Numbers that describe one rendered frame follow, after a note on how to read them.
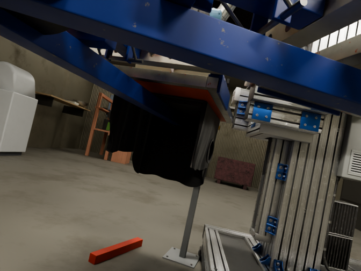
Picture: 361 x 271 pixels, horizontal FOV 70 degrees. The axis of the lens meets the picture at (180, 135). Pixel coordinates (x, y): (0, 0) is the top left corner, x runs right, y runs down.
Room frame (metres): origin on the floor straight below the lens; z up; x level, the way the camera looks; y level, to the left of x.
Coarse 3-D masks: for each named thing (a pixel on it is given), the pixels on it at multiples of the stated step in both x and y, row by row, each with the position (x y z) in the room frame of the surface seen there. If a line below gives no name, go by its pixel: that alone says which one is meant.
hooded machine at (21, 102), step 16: (0, 64) 4.28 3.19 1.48; (0, 80) 4.27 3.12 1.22; (16, 80) 4.30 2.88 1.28; (32, 80) 4.72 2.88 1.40; (0, 96) 4.22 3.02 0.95; (16, 96) 4.28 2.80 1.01; (32, 96) 4.74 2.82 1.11; (0, 112) 4.22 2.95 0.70; (16, 112) 4.37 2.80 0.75; (32, 112) 4.78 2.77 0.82; (0, 128) 4.21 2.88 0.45; (16, 128) 4.47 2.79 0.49; (0, 144) 4.21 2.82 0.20; (16, 144) 4.57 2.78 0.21
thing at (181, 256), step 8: (192, 192) 1.81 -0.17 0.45; (192, 200) 1.81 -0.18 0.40; (192, 208) 1.81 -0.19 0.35; (192, 216) 1.81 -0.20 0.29; (184, 232) 1.81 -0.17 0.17; (184, 240) 1.81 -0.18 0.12; (176, 248) 1.94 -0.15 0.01; (184, 248) 1.81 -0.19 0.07; (168, 256) 1.77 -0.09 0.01; (176, 256) 1.80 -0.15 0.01; (184, 256) 1.80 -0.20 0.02; (192, 256) 1.86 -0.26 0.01; (184, 264) 1.71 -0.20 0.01; (192, 264) 1.74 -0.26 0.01
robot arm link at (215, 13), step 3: (198, 9) 1.20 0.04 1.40; (213, 9) 1.19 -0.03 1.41; (216, 9) 1.19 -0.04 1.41; (219, 9) 1.19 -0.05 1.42; (201, 12) 1.20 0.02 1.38; (204, 12) 1.19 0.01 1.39; (210, 12) 1.19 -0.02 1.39; (213, 12) 1.19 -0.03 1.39; (216, 12) 1.18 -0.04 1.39; (219, 12) 1.18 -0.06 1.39; (210, 15) 1.19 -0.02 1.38; (213, 15) 1.19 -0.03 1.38; (216, 15) 1.18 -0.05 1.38; (219, 15) 1.19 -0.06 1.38; (219, 18) 1.19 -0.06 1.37
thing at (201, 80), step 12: (132, 72) 0.95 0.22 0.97; (144, 72) 0.94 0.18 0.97; (156, 72) 0.92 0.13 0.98; (168, 72) 0.91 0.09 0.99; (180, 84) 0.91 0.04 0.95; (192, 84) 0.88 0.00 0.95; (204, 84) 0.87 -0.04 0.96; (216, 84) 0.86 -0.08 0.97; (216, 96) 0.97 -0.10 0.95; (228, 108) 1.26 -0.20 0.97; (228, 120) 1.51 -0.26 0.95
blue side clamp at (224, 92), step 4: (208, 76) 0.88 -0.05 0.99; (212, 76) 0.87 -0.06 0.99; (216, 76) 0.87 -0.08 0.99; (220, 76) 0.86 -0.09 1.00; (224, 76) 0.89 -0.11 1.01; (220, 80) 0.86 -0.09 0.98; (224, 80) 0.90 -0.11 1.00; (220, 84) 0.86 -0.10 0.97; (224, 84) 0.92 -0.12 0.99; (220, 88) 0.86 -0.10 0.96; (224, 88) 0.94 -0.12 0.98; (220, 92) 0.88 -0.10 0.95; (224, 92) 0.96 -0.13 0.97; (228, 92) 1.07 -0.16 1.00; (220, 96) 0.91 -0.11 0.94; (224, 96) 0.98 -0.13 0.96; (228, 96) 1.10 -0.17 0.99; (220, 100) 0.97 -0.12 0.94; (224, 100) 1.00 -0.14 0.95; (228, 100) 1.12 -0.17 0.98; (224, 104) 1.03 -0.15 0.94
